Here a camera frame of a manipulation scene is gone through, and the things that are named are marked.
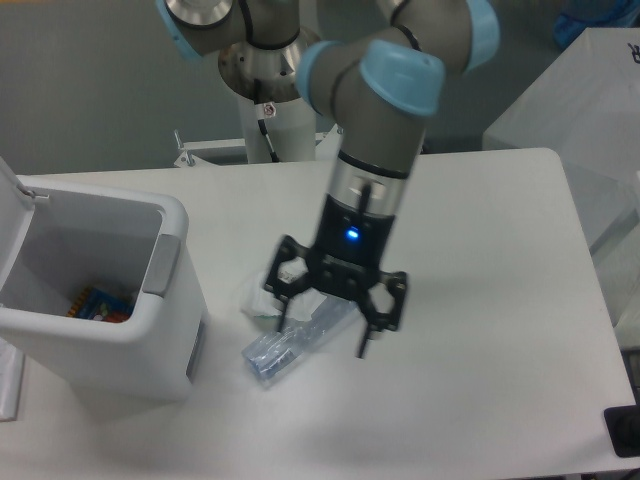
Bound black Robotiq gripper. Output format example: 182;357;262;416
263;196;408;359

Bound white push-lid trash can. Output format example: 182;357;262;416
1;166;206;401

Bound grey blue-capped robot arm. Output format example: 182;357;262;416
156;1;500;341

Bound colourful package inside can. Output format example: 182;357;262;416
66;287;134;324

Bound crumpled white plastic wrapper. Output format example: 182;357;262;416
240;270;327;322

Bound crushed clear plastic bottle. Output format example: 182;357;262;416
241;294;359;385

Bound black device at edge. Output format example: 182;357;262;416
604;405;639;458

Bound blue shoe cover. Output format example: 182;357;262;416
553;0;639;50

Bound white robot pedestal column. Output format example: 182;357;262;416
237;96;316;164

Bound white metal base bracket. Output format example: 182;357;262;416
173;124;344;168

